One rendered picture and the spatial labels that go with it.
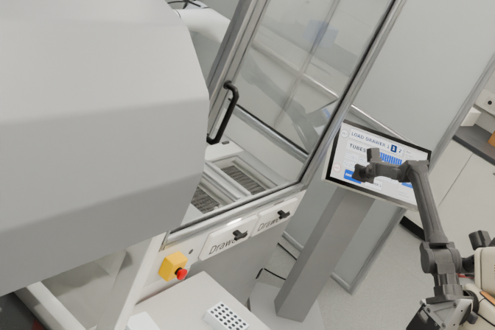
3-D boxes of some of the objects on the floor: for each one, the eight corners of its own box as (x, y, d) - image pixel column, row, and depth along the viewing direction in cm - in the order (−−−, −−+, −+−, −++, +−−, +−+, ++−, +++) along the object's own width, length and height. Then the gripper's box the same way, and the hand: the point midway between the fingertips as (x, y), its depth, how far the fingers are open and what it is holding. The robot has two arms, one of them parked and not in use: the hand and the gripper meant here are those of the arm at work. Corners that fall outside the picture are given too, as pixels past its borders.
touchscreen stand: (331, 368, 311) (431, 215, 270) (252, 348, 300) (343, 185, 260) (314, 302, 355) (398, 161, 315) (244, 282, 345) (322, 134, 304)
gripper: (359, 175, 259) (342, 180, 274) (379, 183, 262) (362, 186, 276) (362, 160, 261) (346, 166, 276) (382, 168, 264) (365, 173, 278)
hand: (355, 176), depth 275 cm, fingers closed
